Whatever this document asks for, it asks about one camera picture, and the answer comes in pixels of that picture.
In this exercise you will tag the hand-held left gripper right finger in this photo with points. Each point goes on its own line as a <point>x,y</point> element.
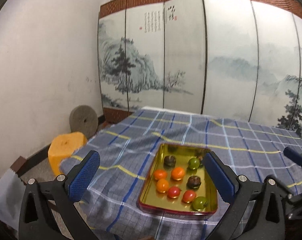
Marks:
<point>219,175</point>

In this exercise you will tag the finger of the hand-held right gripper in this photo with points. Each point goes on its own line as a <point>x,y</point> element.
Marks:
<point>292,154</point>
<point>297,200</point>

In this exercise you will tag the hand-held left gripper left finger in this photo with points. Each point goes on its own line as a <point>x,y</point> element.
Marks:
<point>84,177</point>

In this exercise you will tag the dark brown mangosteen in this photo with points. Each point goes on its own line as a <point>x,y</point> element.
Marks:
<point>200,159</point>
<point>169,160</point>
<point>194,182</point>

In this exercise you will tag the green tomato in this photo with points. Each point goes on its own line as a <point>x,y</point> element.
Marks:
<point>199,203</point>
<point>194,163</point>

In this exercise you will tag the red tomato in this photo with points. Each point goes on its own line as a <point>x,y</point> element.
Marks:
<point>173,192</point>
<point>189,196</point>

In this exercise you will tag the orange tomato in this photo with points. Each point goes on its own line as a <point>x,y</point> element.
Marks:
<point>162,185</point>
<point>178,173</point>

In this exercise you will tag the red and gold tin box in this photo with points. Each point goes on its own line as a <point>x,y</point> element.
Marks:
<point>181,155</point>

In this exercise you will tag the orange-red tomato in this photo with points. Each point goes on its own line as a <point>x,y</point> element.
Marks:
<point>160,174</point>

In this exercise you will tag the orange plastic stool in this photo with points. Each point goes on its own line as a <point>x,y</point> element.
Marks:
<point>66,150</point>

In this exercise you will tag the grey round millstone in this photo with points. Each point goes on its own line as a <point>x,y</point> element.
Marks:
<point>83,120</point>

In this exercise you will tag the blue plaid tablecloth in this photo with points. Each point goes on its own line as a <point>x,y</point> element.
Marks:
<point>131,135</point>

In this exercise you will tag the light blue cloth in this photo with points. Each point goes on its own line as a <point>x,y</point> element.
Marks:
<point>5,200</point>

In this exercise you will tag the landscape painted folding screen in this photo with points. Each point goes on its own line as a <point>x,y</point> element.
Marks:
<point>228,55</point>

